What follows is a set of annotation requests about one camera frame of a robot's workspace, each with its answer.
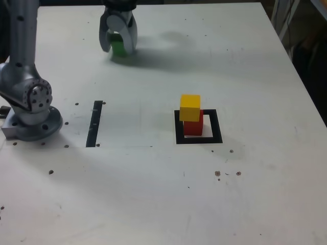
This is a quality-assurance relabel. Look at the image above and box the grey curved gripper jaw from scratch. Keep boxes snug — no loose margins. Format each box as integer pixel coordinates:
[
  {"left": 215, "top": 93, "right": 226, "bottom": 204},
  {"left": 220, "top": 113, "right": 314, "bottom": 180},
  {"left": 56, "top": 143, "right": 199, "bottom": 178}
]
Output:
[
  {"left": 106, "top": 11, "right": 138, "bottom": 55},
  {"left": 98, "top": 9, "right": 113, "bottom": 53}
]

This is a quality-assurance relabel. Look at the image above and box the green cube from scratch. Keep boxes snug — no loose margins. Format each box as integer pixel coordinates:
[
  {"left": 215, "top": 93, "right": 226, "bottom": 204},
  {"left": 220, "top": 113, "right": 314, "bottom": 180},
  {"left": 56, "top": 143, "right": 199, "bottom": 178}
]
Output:
[{"left": 107, "top": 32, "right": 128, "bottom": 57}]

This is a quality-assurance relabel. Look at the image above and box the yellow cube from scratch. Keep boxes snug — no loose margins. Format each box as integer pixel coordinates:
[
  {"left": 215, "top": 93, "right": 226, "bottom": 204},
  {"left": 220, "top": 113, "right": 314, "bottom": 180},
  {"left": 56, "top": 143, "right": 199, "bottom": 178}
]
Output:
[{"left": 179, "top": 94, "right": 201, "bottom": 122}]

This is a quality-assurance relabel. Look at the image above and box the red cube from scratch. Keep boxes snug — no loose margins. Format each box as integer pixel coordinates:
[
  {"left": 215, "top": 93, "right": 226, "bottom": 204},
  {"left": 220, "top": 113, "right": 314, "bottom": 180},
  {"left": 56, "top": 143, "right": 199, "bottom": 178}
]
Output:
[{"left": 183, "top": 109, "right": 204, "bottom": 136}]

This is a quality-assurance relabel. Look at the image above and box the black tape square outline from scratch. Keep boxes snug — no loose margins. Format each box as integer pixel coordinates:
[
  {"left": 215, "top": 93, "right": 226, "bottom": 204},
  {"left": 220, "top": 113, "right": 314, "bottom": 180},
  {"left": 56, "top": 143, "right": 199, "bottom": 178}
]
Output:
[{"left": 174, "top": 109, "right": 223, "bottom": 145}]

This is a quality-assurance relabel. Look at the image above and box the black tape strip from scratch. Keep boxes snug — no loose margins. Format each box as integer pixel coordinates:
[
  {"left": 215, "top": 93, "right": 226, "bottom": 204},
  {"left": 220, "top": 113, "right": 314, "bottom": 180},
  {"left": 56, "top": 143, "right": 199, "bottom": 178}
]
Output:
[{"left": 85, "top": 100, "right": 103, "bottom": 148}]

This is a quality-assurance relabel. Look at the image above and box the white metal frame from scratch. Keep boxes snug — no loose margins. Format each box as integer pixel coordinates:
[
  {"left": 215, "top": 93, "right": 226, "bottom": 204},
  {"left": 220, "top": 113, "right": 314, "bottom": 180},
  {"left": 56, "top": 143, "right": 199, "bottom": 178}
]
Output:
[{"left": 270, "top": 0, "right": 301, "bottom": 49}]

